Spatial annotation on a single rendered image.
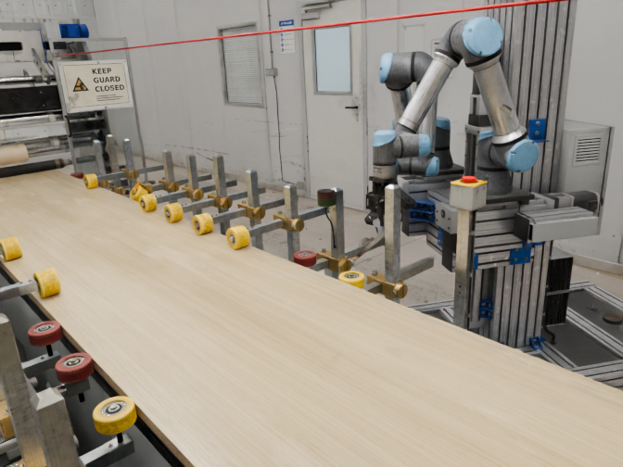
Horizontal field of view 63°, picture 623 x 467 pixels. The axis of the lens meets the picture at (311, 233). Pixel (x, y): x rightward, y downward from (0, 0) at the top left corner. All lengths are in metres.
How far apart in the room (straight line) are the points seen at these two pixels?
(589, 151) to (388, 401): 1.60
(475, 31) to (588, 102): 2.39
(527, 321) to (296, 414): 1.72
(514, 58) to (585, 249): 2.32
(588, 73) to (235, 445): 3.54
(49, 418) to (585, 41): 3.81
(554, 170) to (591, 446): 1.51
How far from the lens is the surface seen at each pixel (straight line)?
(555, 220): 2.08
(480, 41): 1.76
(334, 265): 1.84
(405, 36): 4.85
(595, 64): 4.05
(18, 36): 4.19
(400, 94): 2.24
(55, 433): 0.82
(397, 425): 1.03
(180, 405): 1.12
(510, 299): 2.49
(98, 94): 3.99
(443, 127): 2.44
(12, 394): 1.10
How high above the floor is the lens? 1.55
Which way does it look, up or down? 19 degrees down
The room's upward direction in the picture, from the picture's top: 3 degrees counter-clockwise
